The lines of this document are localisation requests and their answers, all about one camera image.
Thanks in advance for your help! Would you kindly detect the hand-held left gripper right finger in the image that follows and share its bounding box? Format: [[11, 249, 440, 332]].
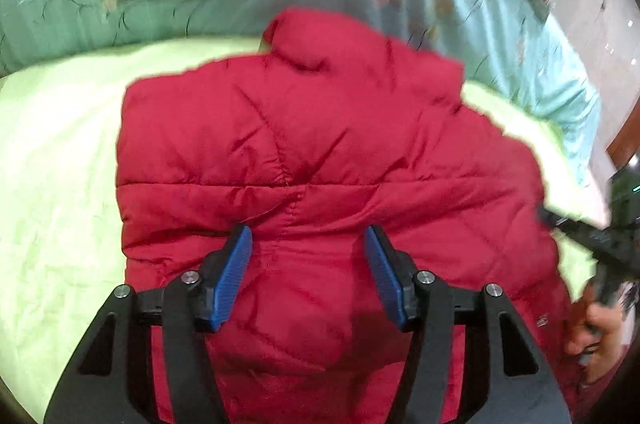
[[362, 224, 573, 424]]

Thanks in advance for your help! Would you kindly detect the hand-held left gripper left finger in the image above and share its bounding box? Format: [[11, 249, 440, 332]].
[[44, 224, 253, 424]]

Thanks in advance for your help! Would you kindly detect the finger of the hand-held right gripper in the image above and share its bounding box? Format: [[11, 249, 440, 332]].
[[536, 205, 610, 252]]

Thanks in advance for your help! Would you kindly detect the red puffer jacket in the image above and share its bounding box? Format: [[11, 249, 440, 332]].
[[114, 7, 581, 424]]

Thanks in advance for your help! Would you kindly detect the person's right forearm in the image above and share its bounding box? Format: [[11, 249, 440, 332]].
[[570, 354, 628, 424]]

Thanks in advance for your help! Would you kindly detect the person's right hand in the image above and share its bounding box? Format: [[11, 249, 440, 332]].
[[564, 281, 632, 387]]

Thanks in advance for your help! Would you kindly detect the brown wooden furniture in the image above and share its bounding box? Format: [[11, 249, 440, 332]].
[[606, 123, 640, 171]]

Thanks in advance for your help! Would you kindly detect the light green bed sheet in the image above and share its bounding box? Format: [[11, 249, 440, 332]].
[[0, 39, 612, 424]]

